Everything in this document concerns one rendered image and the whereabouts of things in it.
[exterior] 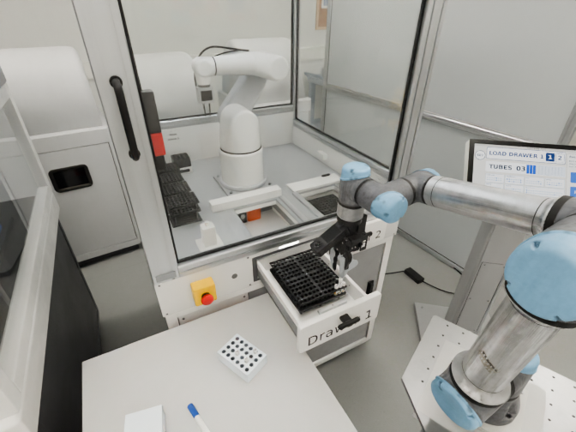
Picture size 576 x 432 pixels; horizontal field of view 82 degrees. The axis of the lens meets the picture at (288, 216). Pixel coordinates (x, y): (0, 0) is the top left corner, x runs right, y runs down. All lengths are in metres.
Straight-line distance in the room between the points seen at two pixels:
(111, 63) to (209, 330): 0.82
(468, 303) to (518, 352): 1.35
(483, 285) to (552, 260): 1.43
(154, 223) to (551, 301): 0.87
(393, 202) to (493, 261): 1.16
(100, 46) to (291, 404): 0.97
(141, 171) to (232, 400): 0.66
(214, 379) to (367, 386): 1.08
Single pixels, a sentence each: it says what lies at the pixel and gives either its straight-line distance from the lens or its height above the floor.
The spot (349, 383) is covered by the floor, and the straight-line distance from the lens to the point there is 1.97.
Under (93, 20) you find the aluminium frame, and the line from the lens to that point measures 0.85.
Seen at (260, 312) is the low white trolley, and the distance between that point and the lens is 1.22.
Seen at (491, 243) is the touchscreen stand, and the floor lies 0.73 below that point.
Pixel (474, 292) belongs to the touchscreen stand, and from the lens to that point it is 2.02.
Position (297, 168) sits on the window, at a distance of 1.09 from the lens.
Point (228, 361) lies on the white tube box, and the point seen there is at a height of 0.80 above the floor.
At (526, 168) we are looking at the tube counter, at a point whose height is 1.11.
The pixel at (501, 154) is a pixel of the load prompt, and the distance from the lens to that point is 1.67.
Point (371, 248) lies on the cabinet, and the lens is 1.54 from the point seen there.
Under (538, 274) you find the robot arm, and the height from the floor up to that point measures 1.36.
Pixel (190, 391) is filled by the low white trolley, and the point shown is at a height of 0.76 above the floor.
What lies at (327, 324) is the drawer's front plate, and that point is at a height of 0.90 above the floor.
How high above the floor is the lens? 1.68
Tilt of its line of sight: 33 degrees down
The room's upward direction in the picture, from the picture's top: straight up
